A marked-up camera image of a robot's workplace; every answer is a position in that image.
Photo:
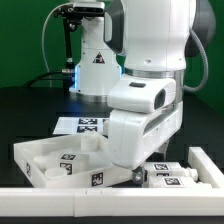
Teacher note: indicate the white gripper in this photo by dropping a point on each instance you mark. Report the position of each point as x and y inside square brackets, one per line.
[133, 137]

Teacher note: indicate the white square tabletop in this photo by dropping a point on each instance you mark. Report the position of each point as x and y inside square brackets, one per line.
[101, 172]

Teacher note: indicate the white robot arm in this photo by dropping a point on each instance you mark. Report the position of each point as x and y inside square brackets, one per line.
[154, 37]

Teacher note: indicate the white right fence bar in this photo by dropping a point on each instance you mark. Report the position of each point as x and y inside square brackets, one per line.
[208, 172]

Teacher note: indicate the white fence bar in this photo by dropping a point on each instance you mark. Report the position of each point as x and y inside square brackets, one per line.
[33, 202]
[208, 172]

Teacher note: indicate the white marker sheet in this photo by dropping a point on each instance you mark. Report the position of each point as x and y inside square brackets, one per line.
[73, 125]

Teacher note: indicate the white front fence bar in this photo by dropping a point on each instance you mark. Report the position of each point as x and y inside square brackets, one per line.
[33, 202]

